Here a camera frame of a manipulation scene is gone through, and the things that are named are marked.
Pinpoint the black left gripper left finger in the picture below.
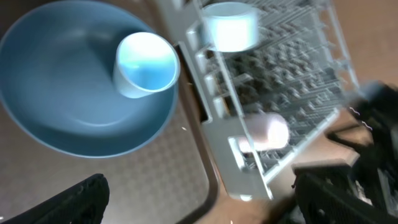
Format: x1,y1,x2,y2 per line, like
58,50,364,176
3,174,109,224

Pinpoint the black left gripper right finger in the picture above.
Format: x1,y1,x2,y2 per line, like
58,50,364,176
294,174,392,224

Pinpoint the pink cup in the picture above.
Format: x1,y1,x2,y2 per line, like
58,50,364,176
244,113,290,151

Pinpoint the dark blue plate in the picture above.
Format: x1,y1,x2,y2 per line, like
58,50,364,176
1,1,178,158

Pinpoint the light blue cup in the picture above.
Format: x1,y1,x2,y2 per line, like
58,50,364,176
113,32,180,98

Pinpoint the light blue bowl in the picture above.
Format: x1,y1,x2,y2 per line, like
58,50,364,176
203,2,260,53

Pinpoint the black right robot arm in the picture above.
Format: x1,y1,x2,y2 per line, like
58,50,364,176
293,81,397,224

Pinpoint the grey dishwasher rack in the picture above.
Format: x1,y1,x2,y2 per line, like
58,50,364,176
158,1,359,200

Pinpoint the brown serving tray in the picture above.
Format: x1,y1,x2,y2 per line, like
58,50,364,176
1,1,218,223

